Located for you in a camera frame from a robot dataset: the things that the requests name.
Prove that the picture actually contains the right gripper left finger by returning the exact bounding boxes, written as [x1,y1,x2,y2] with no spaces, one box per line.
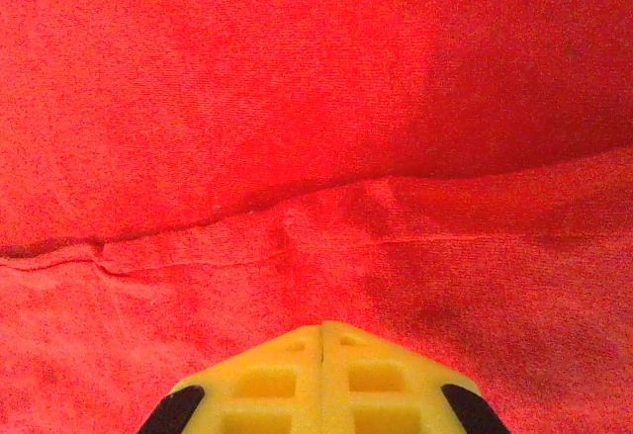
[137,323,323,434]

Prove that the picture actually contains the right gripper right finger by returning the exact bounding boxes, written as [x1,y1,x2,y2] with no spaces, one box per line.
[321,320,510,434]

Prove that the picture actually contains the red t-shirt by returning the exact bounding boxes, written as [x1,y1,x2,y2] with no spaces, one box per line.
[0,0,633,434]

